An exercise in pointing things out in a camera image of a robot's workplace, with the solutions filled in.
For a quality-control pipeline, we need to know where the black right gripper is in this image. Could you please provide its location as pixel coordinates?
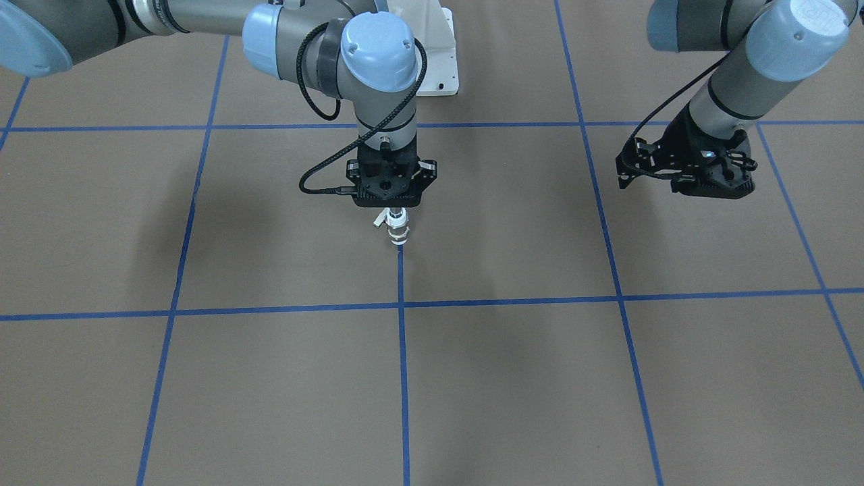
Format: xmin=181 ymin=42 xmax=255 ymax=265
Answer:
xmin=615 ymin=108 xmax=744 ymax=190

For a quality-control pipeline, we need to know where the white and chrome PPR valve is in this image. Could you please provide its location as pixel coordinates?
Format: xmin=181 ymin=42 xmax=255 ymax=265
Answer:
xmin=373 ymin=207 xmax=410 ymax=246

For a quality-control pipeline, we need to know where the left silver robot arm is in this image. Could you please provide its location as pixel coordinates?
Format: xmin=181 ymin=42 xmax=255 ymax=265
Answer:
xmin=646 ymin=1 xmax=862 ymax=139

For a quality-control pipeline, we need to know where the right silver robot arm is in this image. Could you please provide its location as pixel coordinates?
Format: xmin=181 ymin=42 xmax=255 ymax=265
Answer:
xmin=2 ymin=1 xmax=436 ymax=207

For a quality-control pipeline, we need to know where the brown paper table mat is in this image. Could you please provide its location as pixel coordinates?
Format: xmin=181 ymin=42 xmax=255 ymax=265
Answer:
xmin=1 ymin=1 xmax=863 ymax=485

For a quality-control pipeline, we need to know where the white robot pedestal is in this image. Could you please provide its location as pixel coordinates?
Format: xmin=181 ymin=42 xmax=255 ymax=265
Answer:
xmin=387 ymin=1 xmax=460 ymax=97

